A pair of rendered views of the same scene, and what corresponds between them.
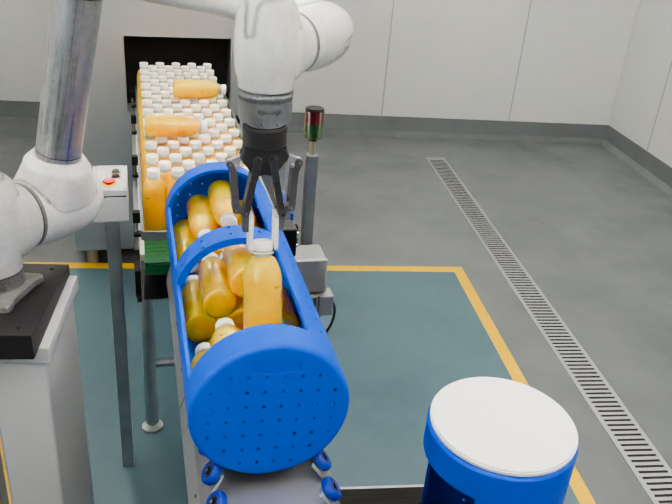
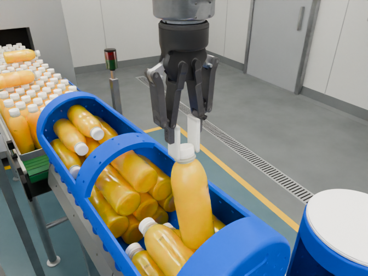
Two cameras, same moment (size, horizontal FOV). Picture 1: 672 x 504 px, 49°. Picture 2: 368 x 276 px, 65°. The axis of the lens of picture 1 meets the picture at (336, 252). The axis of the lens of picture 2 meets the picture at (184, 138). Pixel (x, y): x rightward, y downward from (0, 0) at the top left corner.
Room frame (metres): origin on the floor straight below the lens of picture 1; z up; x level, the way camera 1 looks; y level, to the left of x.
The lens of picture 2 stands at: (0.76, 0.30, 1.62)
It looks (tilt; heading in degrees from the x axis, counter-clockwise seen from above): 30 degrees down; 339
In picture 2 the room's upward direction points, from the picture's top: straight up
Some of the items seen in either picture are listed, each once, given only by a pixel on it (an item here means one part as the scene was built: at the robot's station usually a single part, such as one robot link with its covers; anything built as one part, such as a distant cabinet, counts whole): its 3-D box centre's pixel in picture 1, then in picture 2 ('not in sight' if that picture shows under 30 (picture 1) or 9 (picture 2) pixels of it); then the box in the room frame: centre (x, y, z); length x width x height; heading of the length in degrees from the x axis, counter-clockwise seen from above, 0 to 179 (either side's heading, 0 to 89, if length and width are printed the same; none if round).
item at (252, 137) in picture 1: (264, 148); (183, 51); (1.18, 0.14, 1.51); 0.08 x 0.07 x 0.09; 106
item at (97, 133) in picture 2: (229, 222); (97, 133); (1.63, 0.27, 1.16); 0.04 x 0.02 x 0.04; 107
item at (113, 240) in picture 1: (120, 347); (23, 230); (1.99, 0.68, 0.50); 0.04 x 0.04 x 1.00; 16
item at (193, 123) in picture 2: (275, 229); (193, 133); (1.19, 0.11, 1.36); 0.03 x 0.01 x 0.07; 16
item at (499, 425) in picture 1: (502, 422); (361, 223); (1.11, -0.34, 1.03); 0.28 x 0.28 x 0.01
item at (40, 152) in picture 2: (213, 233); (72, 142); (1.95, 0.37, 0.96); 0.40 x 0.01 x 0.03; 106
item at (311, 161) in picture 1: (302, 295); (124, 160); (2.34, 0.11, 0.55); 0.04 x 0.04 x 1.10; 16
